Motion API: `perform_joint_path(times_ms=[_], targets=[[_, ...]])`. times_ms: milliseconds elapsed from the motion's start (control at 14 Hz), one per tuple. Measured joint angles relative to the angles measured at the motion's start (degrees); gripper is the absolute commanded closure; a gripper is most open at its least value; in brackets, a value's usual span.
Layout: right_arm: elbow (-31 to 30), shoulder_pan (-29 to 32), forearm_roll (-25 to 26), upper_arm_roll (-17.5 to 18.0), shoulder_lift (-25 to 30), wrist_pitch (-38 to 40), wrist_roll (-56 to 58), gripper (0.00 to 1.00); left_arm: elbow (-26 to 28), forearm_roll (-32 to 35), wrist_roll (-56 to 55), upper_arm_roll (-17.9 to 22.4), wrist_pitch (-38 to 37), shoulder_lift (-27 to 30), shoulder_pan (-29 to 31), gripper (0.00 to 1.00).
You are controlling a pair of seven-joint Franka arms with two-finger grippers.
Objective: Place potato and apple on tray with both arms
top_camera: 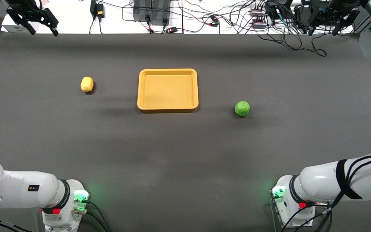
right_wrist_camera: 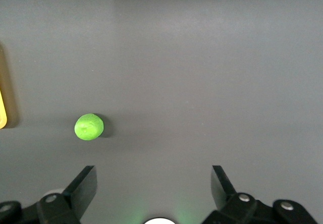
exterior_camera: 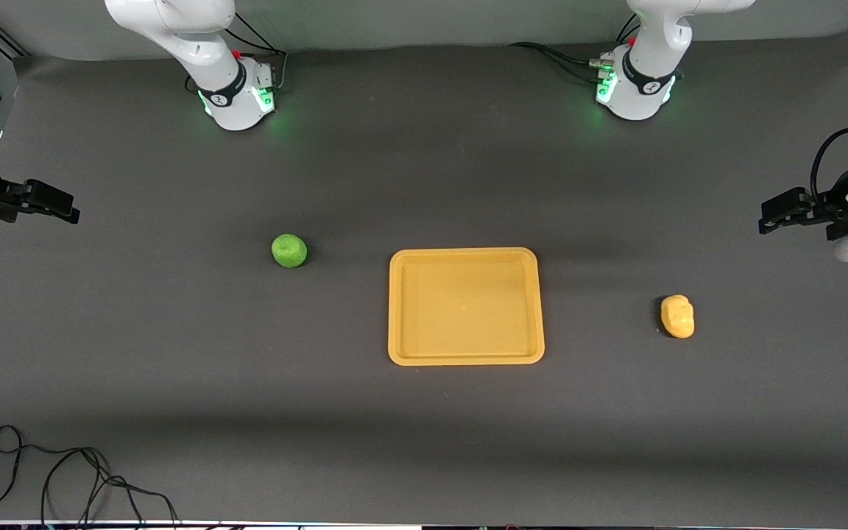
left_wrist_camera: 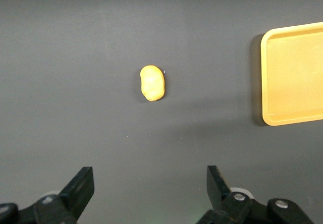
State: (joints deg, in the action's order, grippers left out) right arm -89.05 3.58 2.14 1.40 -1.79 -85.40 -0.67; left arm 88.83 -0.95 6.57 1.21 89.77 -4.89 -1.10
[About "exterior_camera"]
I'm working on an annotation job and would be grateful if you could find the yellow potato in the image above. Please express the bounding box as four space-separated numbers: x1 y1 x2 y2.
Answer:
660 294 696 340

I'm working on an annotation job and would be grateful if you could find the green apple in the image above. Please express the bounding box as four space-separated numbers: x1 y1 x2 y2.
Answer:
271 233 308 269

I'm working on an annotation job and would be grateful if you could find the yellow plastic tray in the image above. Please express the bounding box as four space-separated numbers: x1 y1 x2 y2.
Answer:
387 247 546 367

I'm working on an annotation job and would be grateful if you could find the dark grey table mat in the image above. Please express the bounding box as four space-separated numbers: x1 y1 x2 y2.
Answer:
0 26 848 528

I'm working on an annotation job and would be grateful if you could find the thin black loose cable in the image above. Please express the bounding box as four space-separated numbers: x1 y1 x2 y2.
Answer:
0 425 183 530

